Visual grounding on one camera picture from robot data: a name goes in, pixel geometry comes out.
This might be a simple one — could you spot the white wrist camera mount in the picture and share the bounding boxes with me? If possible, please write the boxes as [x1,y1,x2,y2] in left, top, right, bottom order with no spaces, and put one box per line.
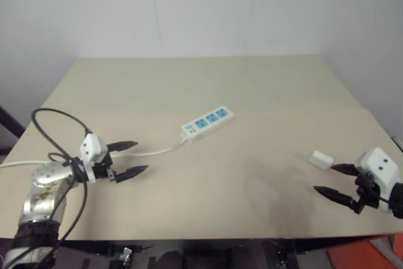
[79,133,108,185]
[355,147,401,214]

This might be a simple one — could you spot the dark brown wooden frame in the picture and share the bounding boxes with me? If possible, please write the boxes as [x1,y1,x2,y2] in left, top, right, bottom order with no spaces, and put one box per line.
[0,105,26,157]

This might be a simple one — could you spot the orange object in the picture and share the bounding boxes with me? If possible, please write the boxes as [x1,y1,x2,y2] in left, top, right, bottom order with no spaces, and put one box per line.
[326,237,403,269]

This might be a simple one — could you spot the small metal clip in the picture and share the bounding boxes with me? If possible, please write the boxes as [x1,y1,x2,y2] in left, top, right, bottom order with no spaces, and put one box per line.
[120,246,133,263]

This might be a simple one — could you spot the white power strip blue sockets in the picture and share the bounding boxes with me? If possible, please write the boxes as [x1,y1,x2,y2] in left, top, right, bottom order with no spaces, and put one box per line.
[181,108,236,143]

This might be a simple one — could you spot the black table frame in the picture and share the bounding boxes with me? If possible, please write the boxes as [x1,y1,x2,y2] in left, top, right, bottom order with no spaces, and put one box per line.
[56,234,394,269]

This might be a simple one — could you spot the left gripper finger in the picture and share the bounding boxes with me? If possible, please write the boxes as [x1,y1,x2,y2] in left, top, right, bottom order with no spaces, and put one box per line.
[106,140,139,154]
[114,164,150,185]

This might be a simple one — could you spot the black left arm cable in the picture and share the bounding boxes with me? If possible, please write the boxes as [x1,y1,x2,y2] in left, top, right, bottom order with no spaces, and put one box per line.
[30,108,94,260]

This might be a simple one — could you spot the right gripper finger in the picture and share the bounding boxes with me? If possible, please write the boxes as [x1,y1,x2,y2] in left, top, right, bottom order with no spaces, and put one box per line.
[313,185,360,210]
[330,163,360,176]

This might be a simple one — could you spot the white plug adapter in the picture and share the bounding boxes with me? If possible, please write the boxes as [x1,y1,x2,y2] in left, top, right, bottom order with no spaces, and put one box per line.
[295,151,335,169]

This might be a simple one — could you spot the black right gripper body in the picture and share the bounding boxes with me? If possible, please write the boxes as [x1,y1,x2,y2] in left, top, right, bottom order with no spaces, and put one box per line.
[352,170,382,215]

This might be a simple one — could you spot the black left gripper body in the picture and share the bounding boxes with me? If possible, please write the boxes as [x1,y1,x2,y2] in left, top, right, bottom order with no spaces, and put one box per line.
[91,151,118,183]

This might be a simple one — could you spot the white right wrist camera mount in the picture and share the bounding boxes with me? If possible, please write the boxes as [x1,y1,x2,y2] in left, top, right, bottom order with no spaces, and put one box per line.
[355,147,401,214]

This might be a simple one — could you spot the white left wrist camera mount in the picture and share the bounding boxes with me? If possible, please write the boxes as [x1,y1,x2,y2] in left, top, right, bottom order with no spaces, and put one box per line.
[79,133,108,185]

